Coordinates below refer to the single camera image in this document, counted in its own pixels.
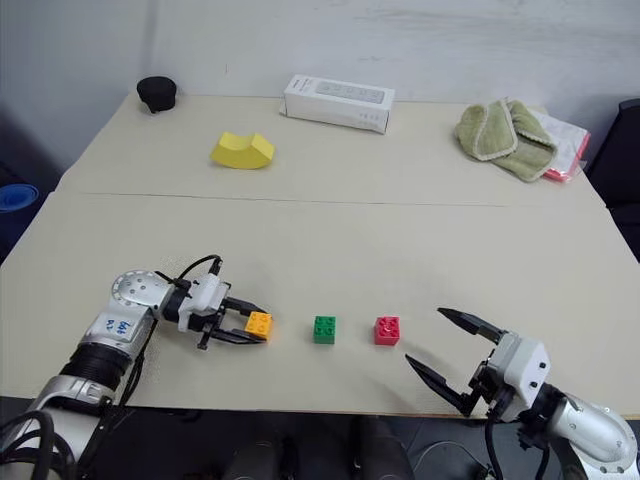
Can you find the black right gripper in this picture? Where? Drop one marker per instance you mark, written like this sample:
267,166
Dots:
490,385

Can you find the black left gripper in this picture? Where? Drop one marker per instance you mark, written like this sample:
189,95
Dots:
211,330

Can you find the orange toy brick cube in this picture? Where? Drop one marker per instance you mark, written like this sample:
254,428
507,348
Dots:
260,324

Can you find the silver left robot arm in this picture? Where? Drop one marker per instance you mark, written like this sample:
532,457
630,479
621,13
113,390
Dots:
125,325

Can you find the red toy brick cube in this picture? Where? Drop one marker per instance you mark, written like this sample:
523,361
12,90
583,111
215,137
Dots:
387,331

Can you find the green toy brick cube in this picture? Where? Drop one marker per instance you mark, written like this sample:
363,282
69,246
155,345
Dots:
324,330

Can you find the yellow arch-shaped block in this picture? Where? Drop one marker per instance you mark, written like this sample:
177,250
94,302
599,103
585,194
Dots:
240,152

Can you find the green folded towel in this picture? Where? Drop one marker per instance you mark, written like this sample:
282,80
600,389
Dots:
505,137

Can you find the clear bag with pink contents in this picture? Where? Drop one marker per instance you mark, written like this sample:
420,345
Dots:
570,150

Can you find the white rectangular cardboard box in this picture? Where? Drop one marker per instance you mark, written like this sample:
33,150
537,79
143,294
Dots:
340,102

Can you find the black round knob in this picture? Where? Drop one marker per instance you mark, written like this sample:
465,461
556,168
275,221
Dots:
156,92

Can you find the black chair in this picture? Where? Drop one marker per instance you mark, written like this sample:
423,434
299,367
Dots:
620,165

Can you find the blue round container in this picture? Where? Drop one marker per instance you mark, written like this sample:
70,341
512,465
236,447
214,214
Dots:
17,197

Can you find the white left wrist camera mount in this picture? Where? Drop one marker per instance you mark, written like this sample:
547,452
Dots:
204,295

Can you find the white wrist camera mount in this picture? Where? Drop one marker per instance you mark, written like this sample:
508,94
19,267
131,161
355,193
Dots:
525,365
204,295

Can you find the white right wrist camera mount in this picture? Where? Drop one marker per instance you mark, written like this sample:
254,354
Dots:
525,365

